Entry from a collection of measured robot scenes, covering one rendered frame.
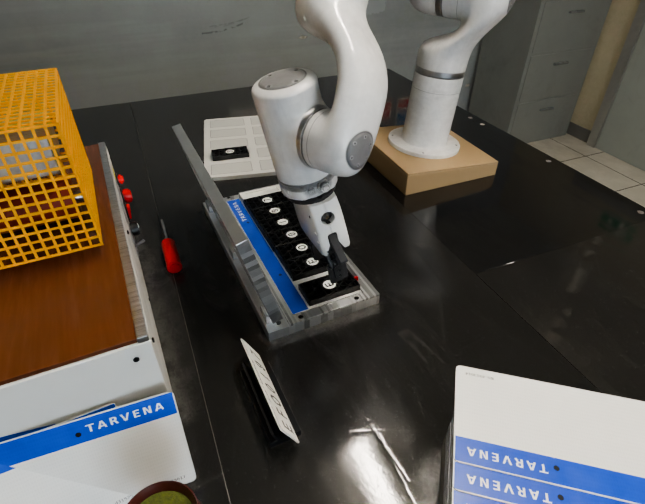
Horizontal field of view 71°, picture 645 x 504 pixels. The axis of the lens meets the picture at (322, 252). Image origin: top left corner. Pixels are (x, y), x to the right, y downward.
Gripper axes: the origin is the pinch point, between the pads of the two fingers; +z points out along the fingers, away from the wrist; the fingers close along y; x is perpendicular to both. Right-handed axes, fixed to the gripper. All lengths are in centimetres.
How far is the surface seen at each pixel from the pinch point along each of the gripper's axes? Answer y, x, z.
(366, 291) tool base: -3.6, -4.2, 7.3
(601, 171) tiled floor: 118, -239, 152
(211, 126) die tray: 84, 1, 7
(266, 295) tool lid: -5.2, 12.3, -4.3
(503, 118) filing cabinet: 182, -210, 125
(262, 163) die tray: 53, -5, 9
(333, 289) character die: -1.4, 0.9, 5.4
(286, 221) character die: 21.5, 0.5, 5.3
